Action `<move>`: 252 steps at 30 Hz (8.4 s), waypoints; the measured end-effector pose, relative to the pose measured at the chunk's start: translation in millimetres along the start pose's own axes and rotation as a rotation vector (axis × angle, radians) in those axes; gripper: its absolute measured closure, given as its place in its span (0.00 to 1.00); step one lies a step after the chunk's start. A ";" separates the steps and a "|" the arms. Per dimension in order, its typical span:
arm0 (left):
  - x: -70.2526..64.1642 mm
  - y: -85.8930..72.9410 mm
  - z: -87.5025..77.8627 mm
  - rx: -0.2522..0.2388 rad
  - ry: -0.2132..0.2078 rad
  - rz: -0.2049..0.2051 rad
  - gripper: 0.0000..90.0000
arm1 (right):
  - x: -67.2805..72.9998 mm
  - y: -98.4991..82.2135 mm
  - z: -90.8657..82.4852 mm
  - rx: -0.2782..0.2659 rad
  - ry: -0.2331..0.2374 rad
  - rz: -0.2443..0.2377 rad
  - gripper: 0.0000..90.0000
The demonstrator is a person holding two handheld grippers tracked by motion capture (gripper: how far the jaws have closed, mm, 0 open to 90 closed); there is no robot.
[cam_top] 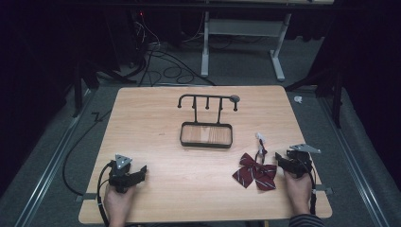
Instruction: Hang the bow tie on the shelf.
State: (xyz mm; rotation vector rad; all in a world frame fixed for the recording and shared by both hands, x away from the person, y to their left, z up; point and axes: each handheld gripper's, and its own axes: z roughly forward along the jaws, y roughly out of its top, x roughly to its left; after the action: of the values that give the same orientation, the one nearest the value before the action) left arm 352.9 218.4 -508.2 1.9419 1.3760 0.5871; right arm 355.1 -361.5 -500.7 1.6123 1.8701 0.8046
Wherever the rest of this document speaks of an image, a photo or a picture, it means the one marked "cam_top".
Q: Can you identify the striped dark red bow tie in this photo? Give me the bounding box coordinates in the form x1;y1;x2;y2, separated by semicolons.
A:
232;131;278;191

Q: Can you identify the black stand leg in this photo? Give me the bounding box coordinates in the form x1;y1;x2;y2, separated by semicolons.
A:
71;60;137;118
284;67;344;129

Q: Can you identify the white desk frame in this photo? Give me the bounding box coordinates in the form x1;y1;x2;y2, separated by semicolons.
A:
200;11;292;82

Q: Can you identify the black floor cable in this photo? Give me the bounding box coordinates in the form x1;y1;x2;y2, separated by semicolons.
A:
61;109;112;197

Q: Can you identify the person's right hand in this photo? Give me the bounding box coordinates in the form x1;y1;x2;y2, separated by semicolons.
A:
283;169;314;216

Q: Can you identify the person's left hand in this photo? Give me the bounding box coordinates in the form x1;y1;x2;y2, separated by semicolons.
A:
103;183;137;227

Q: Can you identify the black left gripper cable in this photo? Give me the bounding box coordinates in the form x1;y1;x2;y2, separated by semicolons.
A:
96;162;115;227

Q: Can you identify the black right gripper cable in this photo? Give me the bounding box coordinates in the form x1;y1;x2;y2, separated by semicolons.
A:
299;159;318;216

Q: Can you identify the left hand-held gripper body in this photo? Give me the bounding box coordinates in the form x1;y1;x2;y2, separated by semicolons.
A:
108;153;142;194

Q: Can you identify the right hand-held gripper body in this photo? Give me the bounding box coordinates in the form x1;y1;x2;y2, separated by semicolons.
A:
283;143;322;178

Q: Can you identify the tangle of black cables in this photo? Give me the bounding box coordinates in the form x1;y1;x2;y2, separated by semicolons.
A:
129;12;217;87

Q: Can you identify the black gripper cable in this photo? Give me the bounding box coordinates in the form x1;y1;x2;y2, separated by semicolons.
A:
96;162;115;227
299;159;318;216

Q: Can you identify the black metal hook rack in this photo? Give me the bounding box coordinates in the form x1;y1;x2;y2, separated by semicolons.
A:
177;94;241;149

